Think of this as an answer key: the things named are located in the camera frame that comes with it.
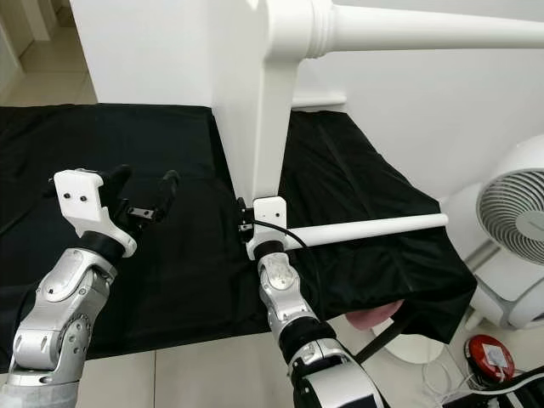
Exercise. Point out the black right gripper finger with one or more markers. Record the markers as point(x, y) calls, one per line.
point(242, 210)

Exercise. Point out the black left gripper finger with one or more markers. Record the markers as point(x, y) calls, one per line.
point(116, 180)
point(168, 195)

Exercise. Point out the white plastic table top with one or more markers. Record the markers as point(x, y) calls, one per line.
point(263, 102)

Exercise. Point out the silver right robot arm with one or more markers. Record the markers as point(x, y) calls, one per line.
point(285, 297)

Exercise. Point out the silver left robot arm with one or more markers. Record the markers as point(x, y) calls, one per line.
point(64, 314)

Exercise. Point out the black table cloth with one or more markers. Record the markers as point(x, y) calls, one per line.
point(136, 136)

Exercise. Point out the pink cloth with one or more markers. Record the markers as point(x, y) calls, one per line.
point(374, 316)

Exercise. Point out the black metal table leg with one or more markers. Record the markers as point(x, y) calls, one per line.
point(382, 340)

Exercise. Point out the white round floor base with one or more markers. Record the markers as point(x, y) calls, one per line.
point(416, 347)

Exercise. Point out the white rounded appliance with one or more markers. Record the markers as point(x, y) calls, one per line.
point(463, 204)

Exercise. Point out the red round device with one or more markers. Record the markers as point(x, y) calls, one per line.
point(478, 348)

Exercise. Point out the white round fan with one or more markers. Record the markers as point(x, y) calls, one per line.
point(514, 217)

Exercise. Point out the black equipment case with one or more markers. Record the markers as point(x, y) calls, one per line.
point(501, 393)

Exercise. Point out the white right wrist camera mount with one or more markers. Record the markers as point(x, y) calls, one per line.
point(270, 212)

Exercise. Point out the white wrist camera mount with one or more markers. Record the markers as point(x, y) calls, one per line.
point(270, 212)
point(81, 200)

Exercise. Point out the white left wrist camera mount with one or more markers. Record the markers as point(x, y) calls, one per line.
point(81, 200)

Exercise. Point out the white door frame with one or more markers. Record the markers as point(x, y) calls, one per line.
point(41, 17)

